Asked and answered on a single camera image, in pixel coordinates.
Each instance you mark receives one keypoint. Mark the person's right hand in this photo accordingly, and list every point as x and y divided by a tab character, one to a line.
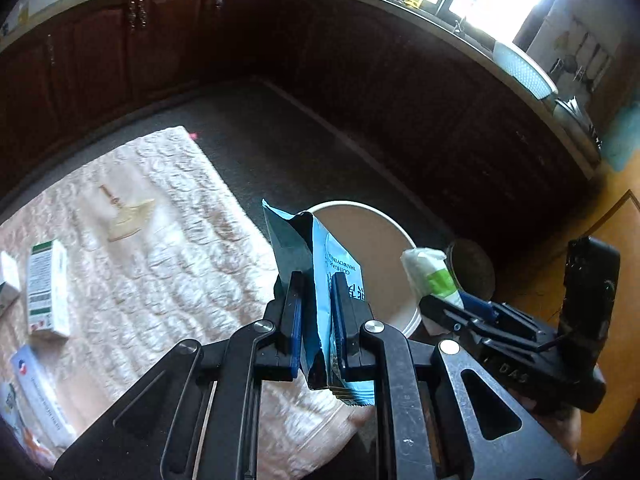
557	430

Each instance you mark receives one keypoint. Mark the blue snack packet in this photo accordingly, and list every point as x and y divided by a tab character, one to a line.
320	260

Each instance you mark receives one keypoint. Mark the quilted cream table cloth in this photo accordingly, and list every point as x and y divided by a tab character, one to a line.
175	260

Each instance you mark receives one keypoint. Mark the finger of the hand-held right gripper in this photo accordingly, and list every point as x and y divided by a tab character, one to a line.
477	306
442	317

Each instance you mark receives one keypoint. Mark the white black carton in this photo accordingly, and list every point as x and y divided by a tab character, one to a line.
9	280

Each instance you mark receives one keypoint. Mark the white plastic basin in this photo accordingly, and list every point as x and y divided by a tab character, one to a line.
525	67

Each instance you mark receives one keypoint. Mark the white printed packet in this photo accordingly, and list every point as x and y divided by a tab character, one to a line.
42	395

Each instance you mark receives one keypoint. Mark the green white wrapper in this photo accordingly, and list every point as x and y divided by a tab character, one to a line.
425	270

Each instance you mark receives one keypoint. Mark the green white carton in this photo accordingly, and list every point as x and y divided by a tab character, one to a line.
47	290

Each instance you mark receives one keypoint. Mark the white round bin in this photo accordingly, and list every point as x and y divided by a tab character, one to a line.
365	240

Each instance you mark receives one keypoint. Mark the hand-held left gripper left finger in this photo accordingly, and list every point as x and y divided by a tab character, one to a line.
296	330

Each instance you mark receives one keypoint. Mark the dark round container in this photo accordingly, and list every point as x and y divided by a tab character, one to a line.
470	265

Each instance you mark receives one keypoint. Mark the hanging wall utensils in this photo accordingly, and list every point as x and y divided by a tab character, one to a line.
585	60

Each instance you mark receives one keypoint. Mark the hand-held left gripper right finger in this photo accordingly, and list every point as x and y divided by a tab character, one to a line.
339	330

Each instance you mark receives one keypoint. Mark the white orange snack packet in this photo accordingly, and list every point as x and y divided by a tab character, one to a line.
15	425

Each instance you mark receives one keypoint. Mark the wooden lower kitchen cabinets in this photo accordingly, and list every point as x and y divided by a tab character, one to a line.
350	70

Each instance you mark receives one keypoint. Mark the metal strainer bowl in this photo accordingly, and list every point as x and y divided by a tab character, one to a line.
577	122

